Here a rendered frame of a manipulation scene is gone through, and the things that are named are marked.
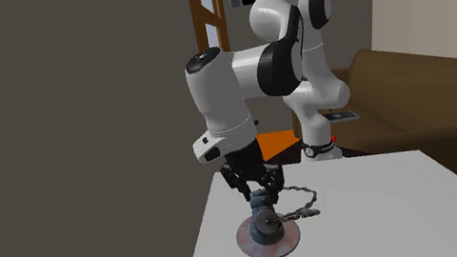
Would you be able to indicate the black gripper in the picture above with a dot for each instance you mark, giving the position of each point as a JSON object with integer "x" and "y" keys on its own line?
{"x": 245, "y": 158}

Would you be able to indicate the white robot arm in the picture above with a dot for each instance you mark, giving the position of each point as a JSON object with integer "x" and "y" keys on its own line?
{"x": 219, "y": 101}

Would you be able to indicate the orange and dark robot stand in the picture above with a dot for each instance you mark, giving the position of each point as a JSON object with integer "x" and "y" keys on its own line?
{"x": 279, "y": 141}

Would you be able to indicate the white table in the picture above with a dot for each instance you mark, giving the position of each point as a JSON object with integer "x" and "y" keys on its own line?
{"x": 368, "y": 226}

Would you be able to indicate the brown sofa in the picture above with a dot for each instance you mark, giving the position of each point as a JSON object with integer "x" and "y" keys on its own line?
{"x": 431, "y": 101}

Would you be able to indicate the brown wooden frame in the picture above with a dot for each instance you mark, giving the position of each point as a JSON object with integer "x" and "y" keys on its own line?
{"x": 217, "y": 3}

